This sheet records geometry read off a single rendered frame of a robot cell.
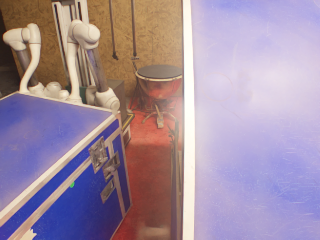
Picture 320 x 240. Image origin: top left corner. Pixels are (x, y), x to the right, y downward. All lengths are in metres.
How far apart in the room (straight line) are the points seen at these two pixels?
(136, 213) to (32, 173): 1.24
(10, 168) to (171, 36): 3.20
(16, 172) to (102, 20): 3.14
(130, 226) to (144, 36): 2.95
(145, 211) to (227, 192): 1.49
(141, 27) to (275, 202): 3.39
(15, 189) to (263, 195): 0.82
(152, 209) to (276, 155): 1.54
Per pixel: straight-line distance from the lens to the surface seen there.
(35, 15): 4.21
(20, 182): 0.90
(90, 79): 2.03
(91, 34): 1.46
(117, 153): 1.27
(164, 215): 1.91
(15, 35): 2.00
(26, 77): 1.96
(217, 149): 0.51
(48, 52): 4.21
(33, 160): 0.97
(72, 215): 1.09
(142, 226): 1.86
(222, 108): 0.54
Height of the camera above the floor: 1.63
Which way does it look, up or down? 31 degrees down
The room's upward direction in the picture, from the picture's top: straight up
